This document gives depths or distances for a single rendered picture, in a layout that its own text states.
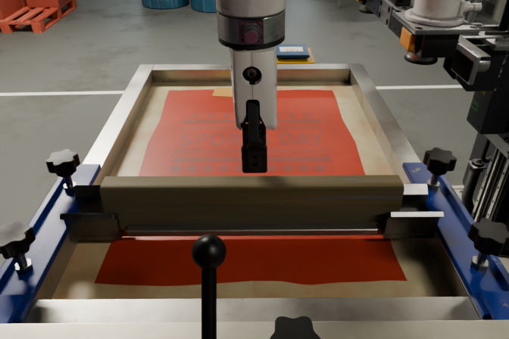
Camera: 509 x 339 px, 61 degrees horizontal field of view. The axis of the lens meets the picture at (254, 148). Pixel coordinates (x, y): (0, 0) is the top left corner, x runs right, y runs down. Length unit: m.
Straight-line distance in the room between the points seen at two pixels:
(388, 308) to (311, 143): 0.42
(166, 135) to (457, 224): 0.56
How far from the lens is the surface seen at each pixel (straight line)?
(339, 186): 0.59
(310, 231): 0.61
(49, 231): 0.66
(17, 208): 2.49
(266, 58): 0.47
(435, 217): 0.64
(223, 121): 0.95
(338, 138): 0.90
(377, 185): 0.60
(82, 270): 0.65
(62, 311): 0.57
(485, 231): 0.57
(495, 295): 0.58
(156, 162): 0.83
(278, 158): 0.82
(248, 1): 0.45
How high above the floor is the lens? 1.41
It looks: 32 degrees down
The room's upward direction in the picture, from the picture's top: straight up
